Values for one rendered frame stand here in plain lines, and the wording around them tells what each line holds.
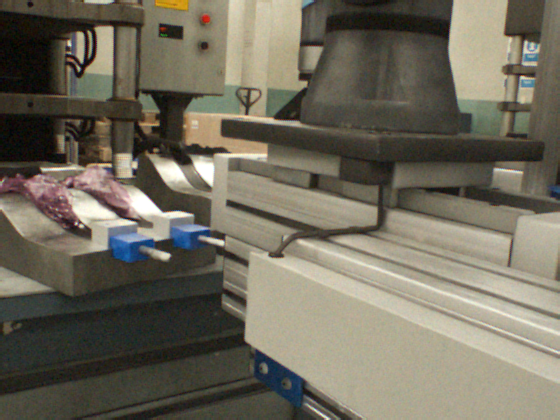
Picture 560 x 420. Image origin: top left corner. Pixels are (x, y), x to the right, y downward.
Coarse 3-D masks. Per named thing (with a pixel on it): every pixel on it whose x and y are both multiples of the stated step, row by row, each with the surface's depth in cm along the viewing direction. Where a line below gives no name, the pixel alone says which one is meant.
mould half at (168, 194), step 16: (144, 160) 125; (160, 160) 123; (192, 160) 127; (208, 160) 129; (144, 176) 125; (160, 176) 119; (176, 176) 120; (208, 176) 124; (144, 192) 126; (160, 192) 119; (176, 192) 113; (192, 192) 111; (208, 192) 111; (160, 208) 119; (176, 208) 113; (192, 208) 108; (208, 208) 103; (208, 224) 103; (224, 240) 100
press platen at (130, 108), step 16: (0, 96) 150; (16, 96) 152; (32, 96) 154; (48, 96) 157; (64, 96) 185; (0, 112) 151; (16, 112) 153; (32, 112) 155; (48, 112) 157; (64, 112) 160; (80, 112) 160; (96, 112) 160; (112, 112) 160; (128, 112) 160
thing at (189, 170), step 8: (184, 144) 133; (192, 144) 133; (168, 152) 126; (184, 152) 129; (192, 152) 134; (200, 152) 134; (208, 152) 134; (216, 152) 132; (224, 152) 136; (184, 160) 128; (184, 168) 124; (192, 168) 125; (184, 176) 121; (192, 176) 123; (200, 176) 123; (192, 184) 119; (200, 184) 121; (208, 184) 121
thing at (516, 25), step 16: (512, 0) 460; (528, 0) 450; (544, 0) 441; (512, 16) 461; (528, 16) 451; (512, 32) 462; (528, 32) 452; (512, 48) 468; (512, 64) 467; (512, 80) 470; (512, 96) 472; (512, 112) 474; (512, 128) 478
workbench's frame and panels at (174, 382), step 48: (144, 288) 86; (192, 288) 90; (0, 336) 80; (48, 336) 84; (96, 336) 88; (144, 336) 93; (192, 336) 98; (240, 336) 106; (0, 384) 84; (48, 384) 87; (96, 384) 91; (144, 384) 96; (192, 384) 101; (240, 384) 107
